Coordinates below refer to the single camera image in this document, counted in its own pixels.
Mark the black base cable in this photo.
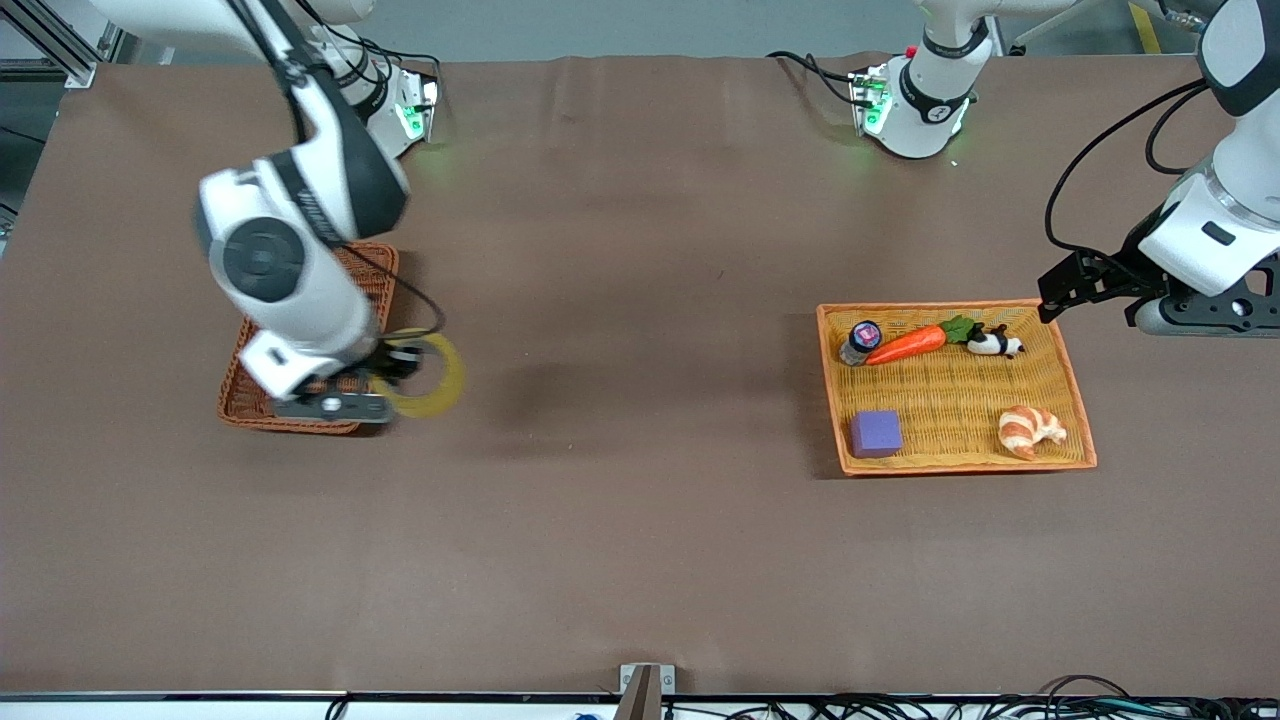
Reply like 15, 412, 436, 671
767, 50, 867, 107
300, 0, 444, 93

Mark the orange toy carrot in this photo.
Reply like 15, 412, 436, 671
865, 315, 987, 367

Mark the grey metal bracket plate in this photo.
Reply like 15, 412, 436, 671
619, 663, 677, 697

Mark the short looped black cable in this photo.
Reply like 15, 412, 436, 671
1144, 84, 1208, 177

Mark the aluminium frame profile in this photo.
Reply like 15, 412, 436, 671
0, 0, 123, 90

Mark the orange wicker basket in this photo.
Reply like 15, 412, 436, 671
816, 298, 1099, 478

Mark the small dark capped bottle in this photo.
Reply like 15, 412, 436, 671
839, 320, 884, 368

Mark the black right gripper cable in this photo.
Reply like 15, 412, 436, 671
340, 243, 447, 344

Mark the grey diagonal frame bar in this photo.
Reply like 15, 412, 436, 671
1008, 0, 1083, 56

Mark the long black left gripper cable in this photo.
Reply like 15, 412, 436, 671
1044, 80, 1212, 262

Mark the purple foam block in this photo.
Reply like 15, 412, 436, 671
850, 410, 905, 460

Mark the brown post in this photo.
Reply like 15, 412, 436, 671
612, 668, 664, 720

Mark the toy croissant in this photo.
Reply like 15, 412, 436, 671
998, 405, 1069, 462

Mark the black left base cable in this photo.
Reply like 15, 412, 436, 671
767, 50, 867, 107

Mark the clear yellowish tape roll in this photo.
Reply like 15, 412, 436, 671
383, 330, 468, 421

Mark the brown wicker basket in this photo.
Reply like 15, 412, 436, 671
218, 240, 400, 436

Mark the black cable bundle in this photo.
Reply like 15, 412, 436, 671
665, 675, 1280, 720

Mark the black right base cable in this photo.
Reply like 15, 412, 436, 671
300, 0, 444, 93

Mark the black white panda toy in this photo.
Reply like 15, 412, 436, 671
966, 323, 1026, 359

